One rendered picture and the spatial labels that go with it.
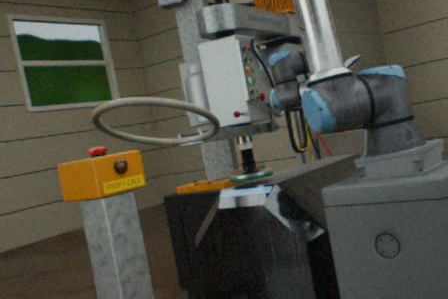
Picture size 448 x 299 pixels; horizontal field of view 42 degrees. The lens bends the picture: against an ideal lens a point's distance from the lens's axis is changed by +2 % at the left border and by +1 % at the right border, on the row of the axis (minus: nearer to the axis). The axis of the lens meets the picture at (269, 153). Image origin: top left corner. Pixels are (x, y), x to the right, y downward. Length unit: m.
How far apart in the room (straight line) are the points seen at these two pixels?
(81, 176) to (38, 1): 8.75
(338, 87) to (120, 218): 0.84
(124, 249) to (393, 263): 0.88
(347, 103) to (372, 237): 0.42
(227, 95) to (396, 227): 1.28
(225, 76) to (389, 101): 1.12
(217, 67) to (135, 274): 1.69
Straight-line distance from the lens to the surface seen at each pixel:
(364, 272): 1.84
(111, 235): 1.19
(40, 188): 9.22
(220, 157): 3.73
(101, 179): 1.15
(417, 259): 1.76
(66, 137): 9.56
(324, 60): 1.79
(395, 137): 1.83
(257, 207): 2.64
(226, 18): 2.76
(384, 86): 1.83
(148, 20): 10.71
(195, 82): 3.68
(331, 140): 5.99
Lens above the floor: 1.08
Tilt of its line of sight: 3 degrees down
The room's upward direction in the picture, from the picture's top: 10 degrees counter-clockwise
